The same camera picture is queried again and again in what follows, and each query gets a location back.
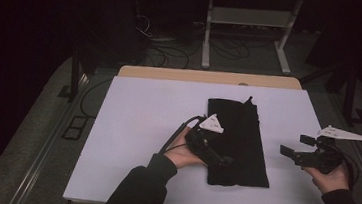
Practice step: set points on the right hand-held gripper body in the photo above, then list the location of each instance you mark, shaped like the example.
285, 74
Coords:
322, 161

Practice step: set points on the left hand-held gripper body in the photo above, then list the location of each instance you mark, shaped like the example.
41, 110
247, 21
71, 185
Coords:
201, 144

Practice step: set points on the black tank top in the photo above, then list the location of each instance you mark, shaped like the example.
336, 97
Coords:
248, 148

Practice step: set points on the person's left hand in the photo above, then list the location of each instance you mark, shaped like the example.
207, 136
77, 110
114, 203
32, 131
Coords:
182, 154

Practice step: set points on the person's right hand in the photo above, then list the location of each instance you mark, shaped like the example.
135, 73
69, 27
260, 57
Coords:
333, 182

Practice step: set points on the black metal stand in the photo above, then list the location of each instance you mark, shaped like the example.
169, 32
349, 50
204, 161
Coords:
349, 98
74, 78

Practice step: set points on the white table cover sheet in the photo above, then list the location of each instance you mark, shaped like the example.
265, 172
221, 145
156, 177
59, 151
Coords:
134, 117

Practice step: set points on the grey metal stand frame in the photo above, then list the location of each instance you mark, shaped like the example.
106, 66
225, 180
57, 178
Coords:
250, 17

